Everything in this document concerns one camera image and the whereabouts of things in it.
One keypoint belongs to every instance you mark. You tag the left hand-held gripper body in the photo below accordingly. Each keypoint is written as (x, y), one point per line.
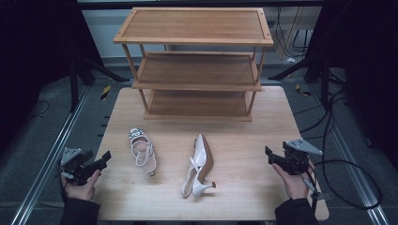
(75, 164)

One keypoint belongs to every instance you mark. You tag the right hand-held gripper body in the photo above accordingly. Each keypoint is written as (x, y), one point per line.
(297, 157)

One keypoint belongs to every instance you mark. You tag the white slingback high-heel shoe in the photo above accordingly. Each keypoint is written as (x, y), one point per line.
(203, 156)

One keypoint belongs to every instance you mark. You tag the wooden three-tier shoe rack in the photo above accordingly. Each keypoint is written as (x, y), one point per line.
(196, 69)

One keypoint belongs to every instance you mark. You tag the person's left hand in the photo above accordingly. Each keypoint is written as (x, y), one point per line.
(82, 189)

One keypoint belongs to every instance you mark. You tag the person's right hand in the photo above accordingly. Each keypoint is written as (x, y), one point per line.
(294, 184)

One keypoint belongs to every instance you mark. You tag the yellow black tape strip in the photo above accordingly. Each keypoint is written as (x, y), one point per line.
(105, 92)
(303, 90)

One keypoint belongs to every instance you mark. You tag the black metal stand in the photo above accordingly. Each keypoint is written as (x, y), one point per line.
(325, 78)
(73, 84)

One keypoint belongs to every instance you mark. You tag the metal floor rail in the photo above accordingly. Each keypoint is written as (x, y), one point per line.
(47, 156)
(350, 162)

